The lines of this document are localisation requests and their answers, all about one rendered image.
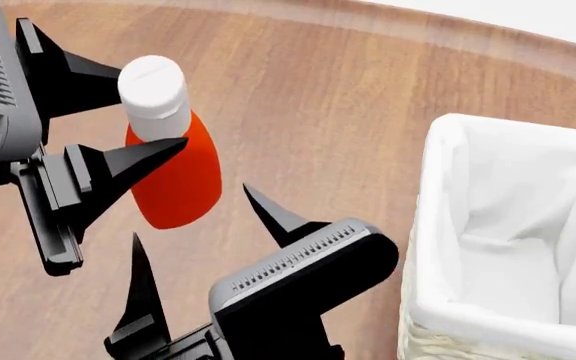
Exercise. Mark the woven wicker basket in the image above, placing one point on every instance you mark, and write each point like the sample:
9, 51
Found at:
418, 337

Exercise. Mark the red ketchup bottle white cap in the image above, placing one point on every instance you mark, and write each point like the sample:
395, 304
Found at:
178, 176

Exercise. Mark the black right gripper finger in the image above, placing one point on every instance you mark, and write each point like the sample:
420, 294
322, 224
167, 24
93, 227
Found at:
280, 223
140, 300

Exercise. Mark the grey vented right camera box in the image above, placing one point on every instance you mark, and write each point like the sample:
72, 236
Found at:
298, 270

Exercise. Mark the white fabric-lined wicker basket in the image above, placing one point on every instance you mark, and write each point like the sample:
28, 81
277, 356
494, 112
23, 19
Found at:
508, 210

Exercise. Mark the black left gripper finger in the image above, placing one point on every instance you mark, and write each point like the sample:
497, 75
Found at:
63, 75
113, 168

